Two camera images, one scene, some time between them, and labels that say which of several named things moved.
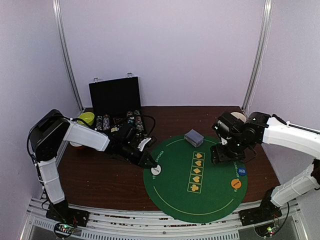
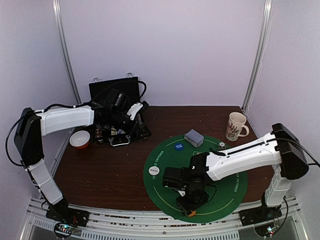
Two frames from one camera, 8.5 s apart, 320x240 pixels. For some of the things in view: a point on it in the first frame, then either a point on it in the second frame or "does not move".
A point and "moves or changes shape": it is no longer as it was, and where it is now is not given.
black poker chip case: (116, 106) does not move
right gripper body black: (222, 153) to (189, 202)
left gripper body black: (132, 157) to (130, 129)
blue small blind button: (242, 171) moves or changes shape
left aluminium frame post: (57, 7) does not move
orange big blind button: (236, 183) to (193, 214)
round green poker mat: (186, 185) does not move
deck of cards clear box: (194, 138) does not move
